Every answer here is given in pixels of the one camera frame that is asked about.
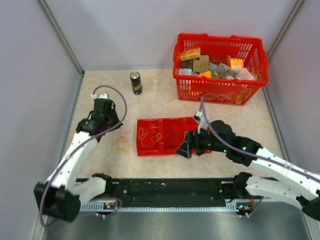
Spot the red three-compartment tray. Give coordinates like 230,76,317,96
136,117,198,157

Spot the orange carton in basket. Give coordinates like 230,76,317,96
226,55,244,73

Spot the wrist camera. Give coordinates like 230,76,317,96
192,111,208,134
91,92,109,100

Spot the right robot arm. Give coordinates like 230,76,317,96
175,120,320,221

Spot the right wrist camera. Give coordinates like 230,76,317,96
192,111,208,134

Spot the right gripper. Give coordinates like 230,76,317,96
175,126,227,159

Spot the clear plastic package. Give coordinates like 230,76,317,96
215,63,238,79

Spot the black drink can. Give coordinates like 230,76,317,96
129,71,143,95

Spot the orange box in basket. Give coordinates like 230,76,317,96
180,47,201,62

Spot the orange cable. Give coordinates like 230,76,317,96
117,139,131,153

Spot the red plastic shopping basket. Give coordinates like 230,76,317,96
172,33,269,106

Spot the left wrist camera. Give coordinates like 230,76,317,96
91,92,109,100

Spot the brown cardboard box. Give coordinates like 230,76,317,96
192,55,210,74

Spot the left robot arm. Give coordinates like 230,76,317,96
33,93,123,222

